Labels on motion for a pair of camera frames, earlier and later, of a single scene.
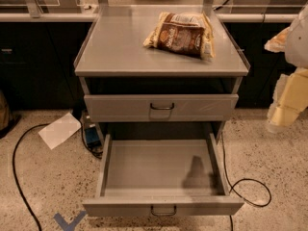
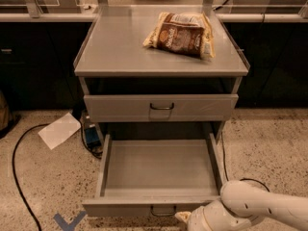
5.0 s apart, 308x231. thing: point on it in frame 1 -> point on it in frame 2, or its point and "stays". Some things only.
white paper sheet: x=60 y=130 stays
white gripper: x=298 y=45 -> x=196 y=221
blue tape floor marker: x=73 y=224 stays
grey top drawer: x=162 y=108 stays
